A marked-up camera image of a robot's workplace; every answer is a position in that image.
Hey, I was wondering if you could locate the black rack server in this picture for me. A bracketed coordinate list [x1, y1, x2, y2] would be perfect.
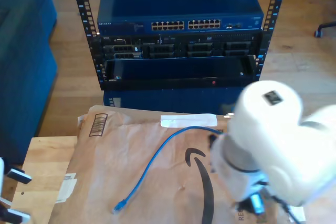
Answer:
[101, 31, 263, 59]

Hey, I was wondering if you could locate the black rack frame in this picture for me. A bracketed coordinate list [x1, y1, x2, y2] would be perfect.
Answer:
[69, 0, 291, 91]

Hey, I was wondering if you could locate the black rack shelf tray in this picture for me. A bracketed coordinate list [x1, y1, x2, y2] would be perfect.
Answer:
[99, 55, 262, 91]

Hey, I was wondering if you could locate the black office chair base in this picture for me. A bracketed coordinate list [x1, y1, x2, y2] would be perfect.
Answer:
[314, 21, 336, 38]

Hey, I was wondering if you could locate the brown paper mailer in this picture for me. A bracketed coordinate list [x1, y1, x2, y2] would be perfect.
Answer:
[48, 104, 307, 224]

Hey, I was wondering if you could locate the blue sofa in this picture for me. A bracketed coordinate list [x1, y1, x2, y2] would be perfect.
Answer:
[0, 0, 58, 166]

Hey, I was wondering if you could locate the blue network cable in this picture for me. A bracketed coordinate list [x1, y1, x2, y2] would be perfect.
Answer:
[112, 126, 224, 215]

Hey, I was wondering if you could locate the blue network switch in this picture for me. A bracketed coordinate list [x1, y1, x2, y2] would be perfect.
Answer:
[96, 0, 265, 36]

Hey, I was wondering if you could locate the black camera cable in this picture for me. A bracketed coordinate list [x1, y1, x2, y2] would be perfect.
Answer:
[262, 182, 299, 224]

